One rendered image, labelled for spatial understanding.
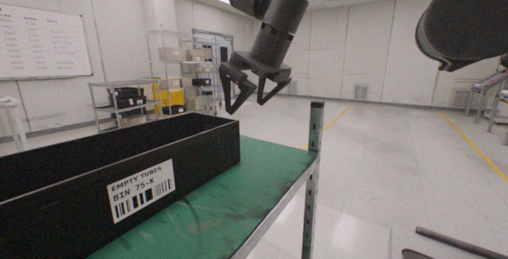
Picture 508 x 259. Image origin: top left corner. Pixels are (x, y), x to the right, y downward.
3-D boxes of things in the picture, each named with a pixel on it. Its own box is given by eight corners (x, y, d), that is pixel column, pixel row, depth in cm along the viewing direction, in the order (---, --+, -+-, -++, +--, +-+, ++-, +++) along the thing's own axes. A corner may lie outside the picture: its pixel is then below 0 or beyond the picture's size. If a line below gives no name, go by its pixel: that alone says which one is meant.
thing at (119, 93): (111, 124, 413) (104, 88, 396) (134, 119, 452) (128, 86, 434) (128, 130, 382) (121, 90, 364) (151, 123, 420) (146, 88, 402)
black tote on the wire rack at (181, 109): (170, 115, 395) (169, 109, 391) (161, 114, 411) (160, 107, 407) (187, 112, 427) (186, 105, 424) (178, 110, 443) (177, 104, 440)
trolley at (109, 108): (97, 147, 300) (83, 79, 277) (147, 129, 384) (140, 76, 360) (123, 152, 284) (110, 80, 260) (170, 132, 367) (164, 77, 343)
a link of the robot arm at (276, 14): (304, -14, 26) (317, -2, 30) (263, -29, 28) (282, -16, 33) (281, 39, 29) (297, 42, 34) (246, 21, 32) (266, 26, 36)
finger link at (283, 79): (232, 99, 40) (249, 54, 36) (253, 94, 46) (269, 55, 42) (258, 118, 38) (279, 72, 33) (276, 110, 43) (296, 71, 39)
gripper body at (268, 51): (228, 61, 32) (244, 13, 29) (262, 62, 41) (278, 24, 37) (258, 80, 30) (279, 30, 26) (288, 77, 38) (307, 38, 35)
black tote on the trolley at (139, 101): (125, 109, 295) (123, 100, 291) (110, 107, 304) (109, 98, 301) (148, 104, 331) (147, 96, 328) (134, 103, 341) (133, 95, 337)
